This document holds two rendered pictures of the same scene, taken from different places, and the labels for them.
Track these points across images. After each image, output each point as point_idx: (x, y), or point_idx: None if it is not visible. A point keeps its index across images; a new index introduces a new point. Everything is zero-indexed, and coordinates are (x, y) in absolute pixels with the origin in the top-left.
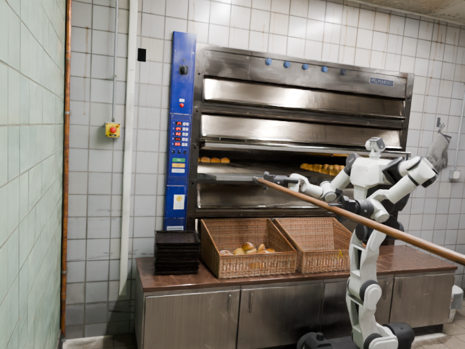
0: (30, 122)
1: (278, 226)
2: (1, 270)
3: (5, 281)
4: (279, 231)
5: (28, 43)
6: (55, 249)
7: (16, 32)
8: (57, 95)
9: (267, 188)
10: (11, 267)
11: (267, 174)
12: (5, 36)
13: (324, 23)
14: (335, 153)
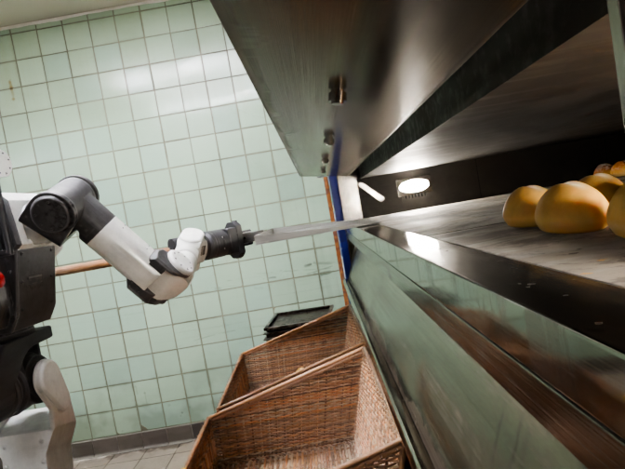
0: (127, 200)
1: (343, 366)
2: (72, 274)
3: (81, 280)
4: (300, 370)
5: (109, 159)
6: (284, 296)
7: (79, 165)
8: (258, 152)
9: (235, 255)
10: (93, 276)
11: (224, 228)
12: (59, 175)
13: None
14: (281, 140)
